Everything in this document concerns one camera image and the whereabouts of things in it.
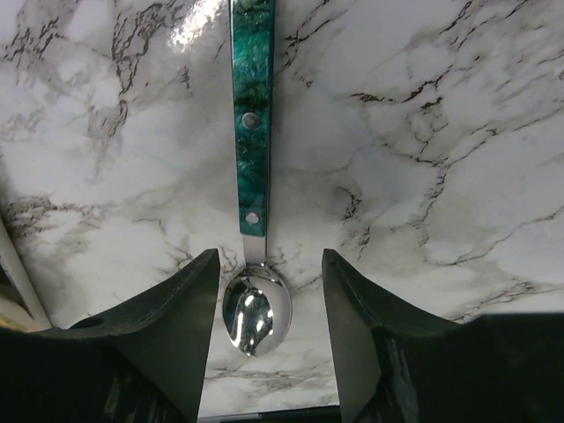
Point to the green floral tray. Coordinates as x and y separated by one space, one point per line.
21 308

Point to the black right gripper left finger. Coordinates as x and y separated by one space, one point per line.
141 361

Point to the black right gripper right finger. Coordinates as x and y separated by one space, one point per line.
395 362

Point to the green handled metal spoon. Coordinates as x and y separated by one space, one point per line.
256 306

